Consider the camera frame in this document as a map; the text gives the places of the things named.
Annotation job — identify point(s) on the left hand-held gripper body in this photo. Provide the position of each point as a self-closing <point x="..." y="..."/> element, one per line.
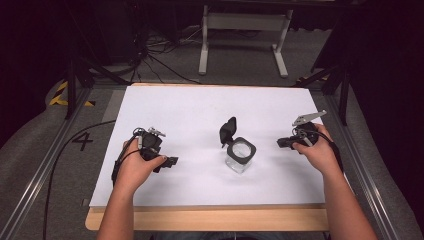
<point x="150" y="142"/>

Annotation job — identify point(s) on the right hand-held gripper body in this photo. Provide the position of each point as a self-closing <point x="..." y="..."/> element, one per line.
<point x="305" y="130"/>

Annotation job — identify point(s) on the clear jar with black lid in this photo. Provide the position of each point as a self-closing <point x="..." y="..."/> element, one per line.
<point x="236" y="147"/>

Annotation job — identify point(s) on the person's right hand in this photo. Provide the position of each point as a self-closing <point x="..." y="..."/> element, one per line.
<point x="316" y="150"/>

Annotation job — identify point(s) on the person's left hand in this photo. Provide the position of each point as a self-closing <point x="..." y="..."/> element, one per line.
<point x="138" y="165"/>

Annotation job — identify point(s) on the black tripod stand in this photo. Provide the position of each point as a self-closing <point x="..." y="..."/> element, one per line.
<point x="85" y="73"/>
<point x="330" y="86"/>

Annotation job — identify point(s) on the yellow black hazard tape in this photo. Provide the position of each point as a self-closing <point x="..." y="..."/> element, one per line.
<point x="65" y="96"/>

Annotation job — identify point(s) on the white metal stand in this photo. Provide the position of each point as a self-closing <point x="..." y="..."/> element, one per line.
<point x="244" y="40"/>

